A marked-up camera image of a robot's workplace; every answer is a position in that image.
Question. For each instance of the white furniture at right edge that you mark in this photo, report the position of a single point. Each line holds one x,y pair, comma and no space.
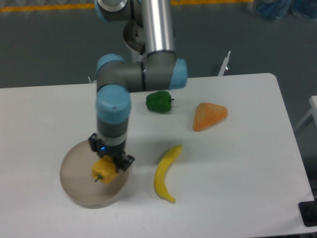
308,117

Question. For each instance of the black device at table edge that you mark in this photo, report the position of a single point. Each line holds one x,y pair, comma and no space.
308,210

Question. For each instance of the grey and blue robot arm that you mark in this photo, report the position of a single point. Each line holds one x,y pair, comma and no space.
162,68

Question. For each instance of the blue plastic bags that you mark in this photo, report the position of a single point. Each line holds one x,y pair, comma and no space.
274,10

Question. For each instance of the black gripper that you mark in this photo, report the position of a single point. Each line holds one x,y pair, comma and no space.
113,147

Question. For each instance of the green bell pepper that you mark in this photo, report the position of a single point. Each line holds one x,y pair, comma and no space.
159,102

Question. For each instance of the yellow bell pepper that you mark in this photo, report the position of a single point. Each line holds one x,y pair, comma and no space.
104,170

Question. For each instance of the yellow banana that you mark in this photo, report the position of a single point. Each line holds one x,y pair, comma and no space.
159,178

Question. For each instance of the orange triangular bread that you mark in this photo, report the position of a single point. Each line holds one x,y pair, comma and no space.
207,115

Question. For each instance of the beige round plate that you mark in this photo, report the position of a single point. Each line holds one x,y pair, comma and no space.
78,183

